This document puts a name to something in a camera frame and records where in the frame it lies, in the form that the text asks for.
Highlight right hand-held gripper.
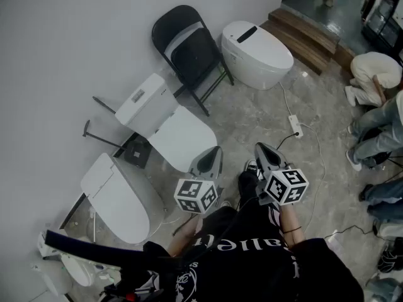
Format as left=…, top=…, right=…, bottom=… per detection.
left=254, top=142, right=310, bottom=206

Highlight thin black floor cable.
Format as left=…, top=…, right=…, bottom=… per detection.
left=324, top=224, right=380, bottom=240

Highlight black metal rod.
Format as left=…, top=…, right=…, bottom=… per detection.
left=92, top=96, right=118, bottom=115

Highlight black folding chair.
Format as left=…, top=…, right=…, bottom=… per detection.
left=151, top=4, right=236, bottom=118

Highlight person's black trousers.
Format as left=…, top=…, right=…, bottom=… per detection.
left=237, top=169, right=269, bottom=208

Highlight brown wooden steps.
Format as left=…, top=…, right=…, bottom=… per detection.
left=260, top=7, right=357, bottom=76

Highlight black square box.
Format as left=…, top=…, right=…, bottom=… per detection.
left=123, top=140, right=150, bottom=170

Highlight white power strip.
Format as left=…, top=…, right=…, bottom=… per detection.
left=288, top=114, right=304, bottom=139

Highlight white toilet power cable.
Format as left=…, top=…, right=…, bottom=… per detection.
left=278, top=81, right=295, bottom=118

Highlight white plastic fixture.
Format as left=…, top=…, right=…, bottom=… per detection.
left=37, top=231, right=61, bottom=259

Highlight black glass display cabinet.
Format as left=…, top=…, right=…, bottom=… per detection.
left=360, top=0, right=403, bottom=66

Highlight black plug cable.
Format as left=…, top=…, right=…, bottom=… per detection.
left=276, top=131, right=300, bottom=151

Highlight dark head strap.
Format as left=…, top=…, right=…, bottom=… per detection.
left=43, top=230, right=177, bottom=283

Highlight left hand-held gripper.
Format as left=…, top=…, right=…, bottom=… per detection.
left=174, top=146, right=224, bottom=215

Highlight white toilet with tank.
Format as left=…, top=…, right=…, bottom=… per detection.
left=114, top=72, right=219, bottom=173

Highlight person's left forearm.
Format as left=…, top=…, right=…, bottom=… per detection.
left=166, top=213, right=204, bottom=258

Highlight person's black printed shirt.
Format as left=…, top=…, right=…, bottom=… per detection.
left=143, top=204, right=366, bottom=302

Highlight white flat lid toilet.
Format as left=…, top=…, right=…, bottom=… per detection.
left=80, top=152, right=165, bottom=245

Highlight person's right forearm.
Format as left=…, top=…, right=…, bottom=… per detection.
left=276, top=202, right=307, bottom=252

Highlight black rod with handle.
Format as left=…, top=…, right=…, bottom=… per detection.
left=82, top=120, right=124, bottom=150

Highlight white oval toilet black panel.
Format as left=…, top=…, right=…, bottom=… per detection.
left=220, top=20, right=295, bottom=91

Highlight small white toilet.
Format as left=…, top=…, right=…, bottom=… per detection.
left=60, top=252, right=95, bottom=288

